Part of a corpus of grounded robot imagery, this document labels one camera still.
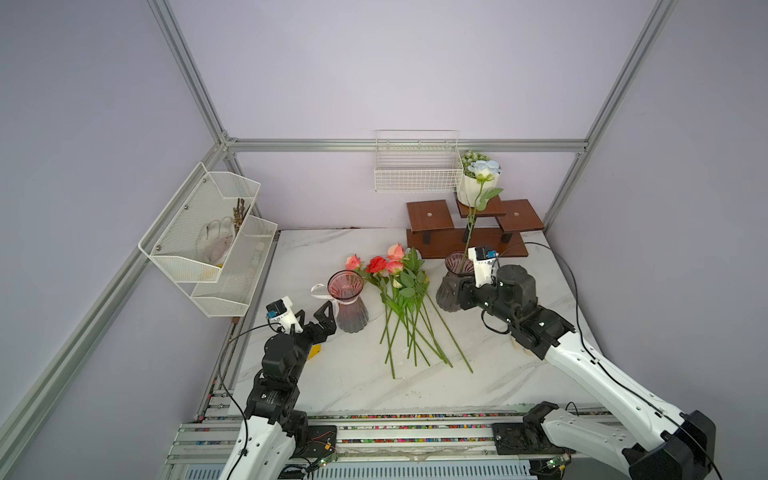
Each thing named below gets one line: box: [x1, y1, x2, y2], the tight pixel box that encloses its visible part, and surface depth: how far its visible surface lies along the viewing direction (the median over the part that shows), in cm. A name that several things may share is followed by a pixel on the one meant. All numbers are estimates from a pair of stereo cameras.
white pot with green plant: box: [457, 150, 500, 208], surface depth 89 cm
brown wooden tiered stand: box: [406, 196, 544, 259], surface depth 107 cm
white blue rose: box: [462, 160, 504, 259], surface depth 82 cm
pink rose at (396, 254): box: [387, 243, 432, 367], surface depth 103 cm
